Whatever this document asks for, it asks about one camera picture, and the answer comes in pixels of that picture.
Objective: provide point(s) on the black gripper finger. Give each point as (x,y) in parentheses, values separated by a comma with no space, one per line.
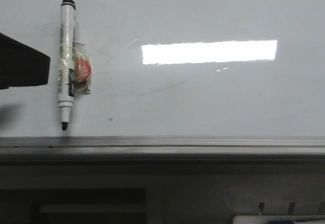
(21,65)

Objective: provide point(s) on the white black whiteboard marker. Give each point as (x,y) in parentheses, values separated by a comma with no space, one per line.
(66,67)

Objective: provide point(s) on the red magnet taped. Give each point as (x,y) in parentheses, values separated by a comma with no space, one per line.
(83,69)

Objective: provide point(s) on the white whiteboard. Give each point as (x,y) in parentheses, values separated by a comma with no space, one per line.
(176,68)

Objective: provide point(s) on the white marker tray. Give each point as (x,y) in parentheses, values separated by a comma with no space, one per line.
(278,219)

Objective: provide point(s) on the aluminium whiteboard frame rail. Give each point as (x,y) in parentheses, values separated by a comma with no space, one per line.
(29,150)

